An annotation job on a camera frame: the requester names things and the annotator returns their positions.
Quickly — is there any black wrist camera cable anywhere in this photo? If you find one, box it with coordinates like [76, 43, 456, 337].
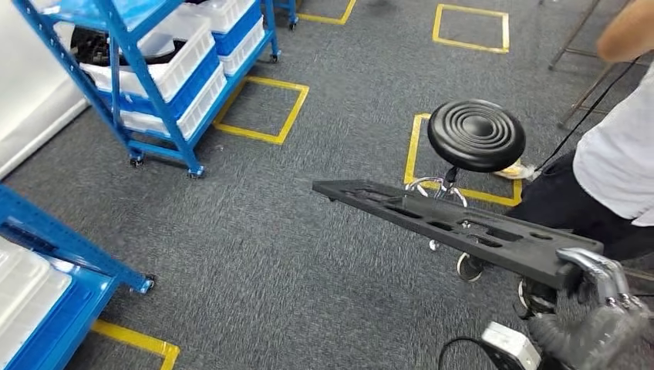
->
[438, 335, 499, 370]

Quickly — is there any white plastic parts bin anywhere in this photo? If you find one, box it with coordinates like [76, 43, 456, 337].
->
[194, 0, 258, 34]
[0, 265, 73, 358]
[0, 237, 52, 308]
[218, 18, 268, 78]
[79, 7, 217, 103]
[118, 63, 229, 143]

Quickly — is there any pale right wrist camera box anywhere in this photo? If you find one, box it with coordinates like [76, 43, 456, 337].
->
[480, 321, 543, 370]

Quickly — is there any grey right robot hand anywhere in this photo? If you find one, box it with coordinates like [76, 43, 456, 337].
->
[528, 247, 654, 370]

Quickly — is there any black controller cable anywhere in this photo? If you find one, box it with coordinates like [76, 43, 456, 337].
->
[534, 55, 642, 173]

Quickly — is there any person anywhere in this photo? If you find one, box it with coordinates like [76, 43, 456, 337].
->
[505, 0, 654, 262]

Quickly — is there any black parts pile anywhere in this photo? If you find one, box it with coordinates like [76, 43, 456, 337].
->
[70, 24, 189, 69]

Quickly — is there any black perforated plastic panel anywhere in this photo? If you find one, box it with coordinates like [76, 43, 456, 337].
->
[312, 180, 605, 291]

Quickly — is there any blue plastic parts bin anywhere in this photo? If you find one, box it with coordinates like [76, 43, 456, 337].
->
[211, 2, 265, 57]
[96, 45, 221, 123]
[0, 260, 121, 370]

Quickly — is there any blue metal shelf rack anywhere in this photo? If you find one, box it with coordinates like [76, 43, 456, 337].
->
[271, 0, 300, 32]
[12, 0, 282, 180]
[0, 183, 157, 370]

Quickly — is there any black round stool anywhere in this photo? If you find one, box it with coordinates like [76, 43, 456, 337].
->
[405, 99, 559, 318]

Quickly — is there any yellow floor tape square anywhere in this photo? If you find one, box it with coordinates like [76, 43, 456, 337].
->
[403, 113, 524, 208]
[432, 3, 511, 55]

